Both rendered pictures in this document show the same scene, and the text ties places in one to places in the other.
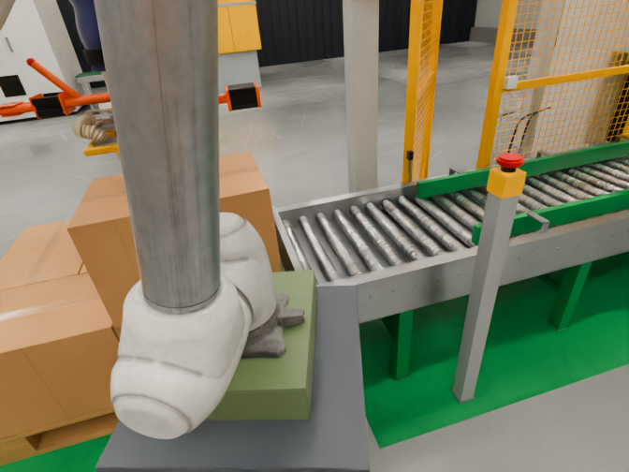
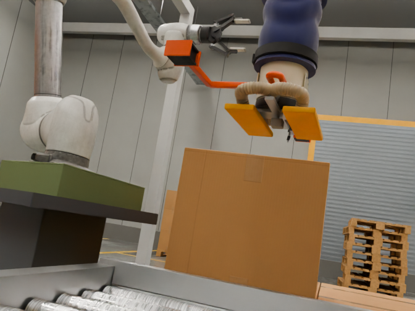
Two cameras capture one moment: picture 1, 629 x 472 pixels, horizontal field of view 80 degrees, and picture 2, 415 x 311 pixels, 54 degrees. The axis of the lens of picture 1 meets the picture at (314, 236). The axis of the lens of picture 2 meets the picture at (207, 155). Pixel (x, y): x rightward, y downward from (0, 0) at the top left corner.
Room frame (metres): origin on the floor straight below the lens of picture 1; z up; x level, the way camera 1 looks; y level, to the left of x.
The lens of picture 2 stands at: (1.78, -0.82, 0.73)
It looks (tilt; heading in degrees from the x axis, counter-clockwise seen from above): 10 degrees up; 121
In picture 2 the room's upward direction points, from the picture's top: 9 degrees clockwise
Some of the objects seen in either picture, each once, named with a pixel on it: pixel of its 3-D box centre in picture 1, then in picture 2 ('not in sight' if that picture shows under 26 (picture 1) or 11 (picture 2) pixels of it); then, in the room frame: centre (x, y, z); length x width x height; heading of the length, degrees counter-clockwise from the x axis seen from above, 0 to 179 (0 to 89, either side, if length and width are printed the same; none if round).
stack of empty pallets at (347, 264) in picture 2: not in sight; (372, 257); (0.56, 7.82, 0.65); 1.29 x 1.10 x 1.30; 105
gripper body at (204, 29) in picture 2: not in sight; (211, 34); (0.82, 0.64, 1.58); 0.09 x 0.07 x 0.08; 14
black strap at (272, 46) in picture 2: (127, 51); (285, 60); (1.24, 0.50, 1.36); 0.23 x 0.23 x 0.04
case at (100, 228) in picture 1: (188, 231); (258, 231); (1.24, 0.47, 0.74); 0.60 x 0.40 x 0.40; 105
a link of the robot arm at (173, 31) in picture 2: not in sight; (173, 36); (0.64, 0.60, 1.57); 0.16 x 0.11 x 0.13; 14
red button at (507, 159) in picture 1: (509, 163); not in sight; (0.97, -0.56, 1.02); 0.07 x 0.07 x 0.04
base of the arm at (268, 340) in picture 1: (253, 317); (61, 162); (0.61, 0.15, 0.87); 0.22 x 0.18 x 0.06; 88
